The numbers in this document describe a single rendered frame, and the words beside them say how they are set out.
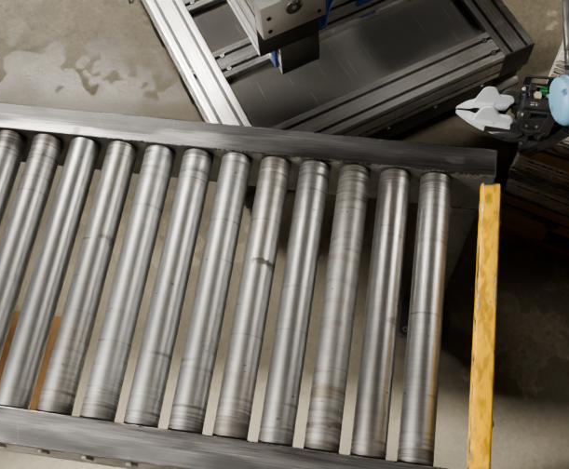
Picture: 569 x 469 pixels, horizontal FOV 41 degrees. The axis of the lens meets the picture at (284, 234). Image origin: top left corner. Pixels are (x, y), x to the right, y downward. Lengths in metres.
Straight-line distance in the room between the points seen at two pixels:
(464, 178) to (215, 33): 1.08
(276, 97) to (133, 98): 0.51
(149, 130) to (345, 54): 0.90
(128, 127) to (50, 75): 1.17
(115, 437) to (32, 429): 0.12
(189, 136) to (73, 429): 0.49
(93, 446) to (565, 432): 1.20
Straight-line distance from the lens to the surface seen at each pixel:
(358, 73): 2.05
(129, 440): 1.13
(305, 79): 2.05
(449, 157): 1.25
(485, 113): 1.30
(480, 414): 1.10
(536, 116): 1.30
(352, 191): 1.21
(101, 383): 1.15
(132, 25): 2.50
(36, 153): 1.34
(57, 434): 1.16
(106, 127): 1.32
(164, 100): 2.31
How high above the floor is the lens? 1.88
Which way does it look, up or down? 66 degrees down
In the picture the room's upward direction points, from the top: 8 degrees counter-clockwise
